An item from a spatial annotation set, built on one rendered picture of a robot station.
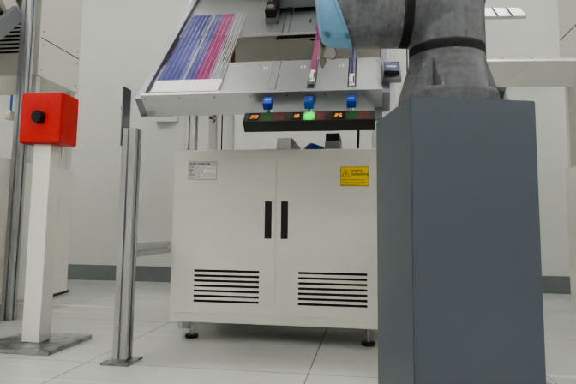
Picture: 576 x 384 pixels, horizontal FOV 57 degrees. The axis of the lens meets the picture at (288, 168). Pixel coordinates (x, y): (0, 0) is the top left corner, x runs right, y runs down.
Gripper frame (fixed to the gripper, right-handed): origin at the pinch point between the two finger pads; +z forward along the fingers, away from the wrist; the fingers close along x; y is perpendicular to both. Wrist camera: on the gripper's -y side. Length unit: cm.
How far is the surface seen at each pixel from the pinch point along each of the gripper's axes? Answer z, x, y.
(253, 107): 12.0, -23.5, -10.6
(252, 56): 37, 3, -74
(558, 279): 199, 135, 7
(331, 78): 9.7, -0.8, -6.3
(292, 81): 9.7, -10.2, -11.5
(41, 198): 37, -87, -41
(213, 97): 8.4, -32.1, -16.8
